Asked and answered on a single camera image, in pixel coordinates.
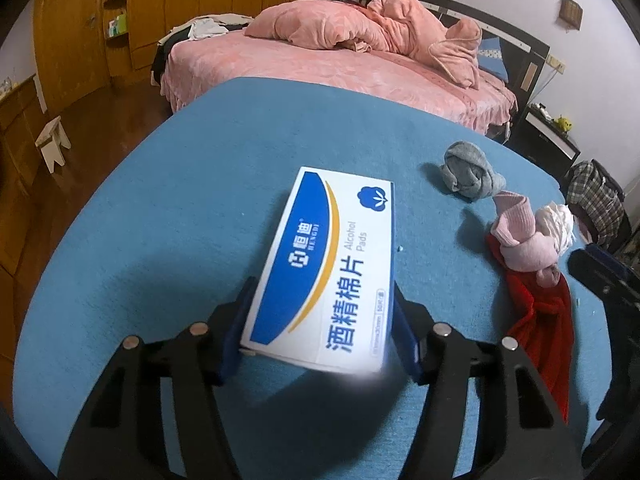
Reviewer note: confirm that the large wooden wall lamp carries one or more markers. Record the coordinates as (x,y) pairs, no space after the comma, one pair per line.
(571,12)

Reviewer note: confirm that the white and blue cardboard box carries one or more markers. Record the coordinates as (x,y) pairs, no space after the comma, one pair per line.
(320,270)

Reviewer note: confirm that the dark wooden headboard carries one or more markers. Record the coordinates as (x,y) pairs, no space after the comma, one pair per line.
(525,60)

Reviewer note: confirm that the plaid cloth on chair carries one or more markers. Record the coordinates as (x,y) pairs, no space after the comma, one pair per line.
(597,200)

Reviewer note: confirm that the blue table cloth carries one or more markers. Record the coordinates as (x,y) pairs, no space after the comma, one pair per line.
(200,185)

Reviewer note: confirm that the red cloth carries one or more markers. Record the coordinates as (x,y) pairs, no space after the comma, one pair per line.
(540,325)

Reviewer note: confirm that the yellow plush toy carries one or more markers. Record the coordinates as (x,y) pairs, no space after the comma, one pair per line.
(564,122)

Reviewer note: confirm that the dark cloth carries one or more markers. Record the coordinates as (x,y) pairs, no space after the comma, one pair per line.
(350,4)

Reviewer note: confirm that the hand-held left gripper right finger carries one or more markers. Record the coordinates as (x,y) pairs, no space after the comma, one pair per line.
(405,340)

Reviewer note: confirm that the pile of light clothes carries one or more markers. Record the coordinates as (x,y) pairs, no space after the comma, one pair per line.
(207,29)

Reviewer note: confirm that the grey sock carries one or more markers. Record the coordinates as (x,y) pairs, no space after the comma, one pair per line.
(470,170)

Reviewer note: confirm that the white tissue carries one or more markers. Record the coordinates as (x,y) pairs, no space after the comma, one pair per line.
(555,225)

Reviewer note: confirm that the pink duvet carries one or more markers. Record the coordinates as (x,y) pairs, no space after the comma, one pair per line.
(340,25)

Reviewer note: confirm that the low wooden cabinet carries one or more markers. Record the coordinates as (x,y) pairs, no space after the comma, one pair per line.
(17,135)

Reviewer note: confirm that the pink sock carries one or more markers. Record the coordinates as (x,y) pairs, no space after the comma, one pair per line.
(520,230)

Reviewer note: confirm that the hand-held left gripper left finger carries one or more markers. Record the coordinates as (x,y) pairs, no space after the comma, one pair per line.
(231,350)

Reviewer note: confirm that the green bottle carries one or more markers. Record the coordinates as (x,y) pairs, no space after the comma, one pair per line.
(117,25)

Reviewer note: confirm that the small wooden stool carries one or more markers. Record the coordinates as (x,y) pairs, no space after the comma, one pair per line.
(50,140)

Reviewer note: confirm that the bed with pink sheet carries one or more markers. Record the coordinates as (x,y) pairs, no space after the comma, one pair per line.
(300,70)

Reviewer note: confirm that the wall socket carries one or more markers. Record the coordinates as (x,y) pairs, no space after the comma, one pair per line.
(556,64)

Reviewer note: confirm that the dark nightstand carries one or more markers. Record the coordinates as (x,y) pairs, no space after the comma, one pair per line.
(545,140)

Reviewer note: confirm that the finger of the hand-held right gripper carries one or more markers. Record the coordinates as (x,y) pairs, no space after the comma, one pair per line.
(605,265)

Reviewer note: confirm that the large blue pillow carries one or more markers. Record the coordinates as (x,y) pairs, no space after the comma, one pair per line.
(492,57)

